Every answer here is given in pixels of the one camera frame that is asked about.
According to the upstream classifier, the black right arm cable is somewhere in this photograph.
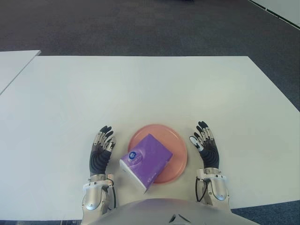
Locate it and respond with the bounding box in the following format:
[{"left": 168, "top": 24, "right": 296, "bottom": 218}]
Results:
[{"left": 195, "top": 177, "right": 209, "bottom": 203}]

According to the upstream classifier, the silver robot torso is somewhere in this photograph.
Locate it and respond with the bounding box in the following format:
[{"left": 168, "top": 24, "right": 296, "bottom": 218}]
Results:
[{"left": 82, "top": 198, "right": 247, "bottom": 225}]

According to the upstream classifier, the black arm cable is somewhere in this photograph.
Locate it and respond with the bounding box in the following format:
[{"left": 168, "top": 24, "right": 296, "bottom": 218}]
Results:
[
  {"left": 107, "top": 180, "right": 117, "bottom": 209},
  {"left": 195, "top": 177, "right": 209, "bottom": 203}
]

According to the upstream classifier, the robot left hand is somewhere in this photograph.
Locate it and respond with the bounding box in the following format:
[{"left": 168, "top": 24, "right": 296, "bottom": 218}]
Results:
[{"left": 89, "top": 126, "right": 117, "bottom": 176}]

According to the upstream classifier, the purple tissue paper pack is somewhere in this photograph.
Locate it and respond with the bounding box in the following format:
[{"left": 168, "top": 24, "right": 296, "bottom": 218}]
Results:
[{"left": 119, "top": 133, "right": 173, "bottom": 194}]

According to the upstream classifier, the white neighbouring table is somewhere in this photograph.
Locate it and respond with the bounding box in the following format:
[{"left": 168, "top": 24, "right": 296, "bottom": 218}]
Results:
[{"left": 0, "top": 50, "right": 41, "bottom": 94}]

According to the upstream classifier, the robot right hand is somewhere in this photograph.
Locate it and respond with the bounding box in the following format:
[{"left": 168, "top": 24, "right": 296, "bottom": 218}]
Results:
[{"left": 189, "top": 120, "right": 221, "bottom": 170}]

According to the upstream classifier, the pink round plate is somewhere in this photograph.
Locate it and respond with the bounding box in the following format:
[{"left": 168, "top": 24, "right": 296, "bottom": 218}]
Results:
[{"left": 127, "top": 123, "right": 188, "bottom": 185}]

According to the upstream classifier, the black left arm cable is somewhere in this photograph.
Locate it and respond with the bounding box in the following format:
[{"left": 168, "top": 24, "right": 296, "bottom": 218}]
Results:
[{"left": 107, "top": 180, "right": 117, "bottom": 209}]

